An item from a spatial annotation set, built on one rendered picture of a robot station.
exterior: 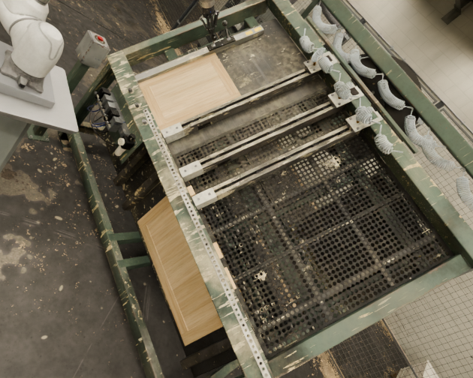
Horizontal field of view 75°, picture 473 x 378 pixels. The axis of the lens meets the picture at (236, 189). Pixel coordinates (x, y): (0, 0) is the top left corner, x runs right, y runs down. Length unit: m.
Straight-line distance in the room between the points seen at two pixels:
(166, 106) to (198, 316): 1.34
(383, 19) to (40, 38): 6.70
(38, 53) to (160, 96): 0.76
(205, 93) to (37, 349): 1.72
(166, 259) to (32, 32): 1.42
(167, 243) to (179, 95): 0.98
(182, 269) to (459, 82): 5.77
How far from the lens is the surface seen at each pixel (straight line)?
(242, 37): 2.38
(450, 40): 7.08
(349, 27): 2.72
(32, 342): 2.05
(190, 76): 2.22
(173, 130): 1.92
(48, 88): 1.89
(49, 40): 1.71
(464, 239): 1.91
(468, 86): 6.69
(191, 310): 2.07
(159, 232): 2.19
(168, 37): 2.45
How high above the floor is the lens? 1.87
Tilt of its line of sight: 26 degrees down
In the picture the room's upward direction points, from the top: 52 degrees clockwise
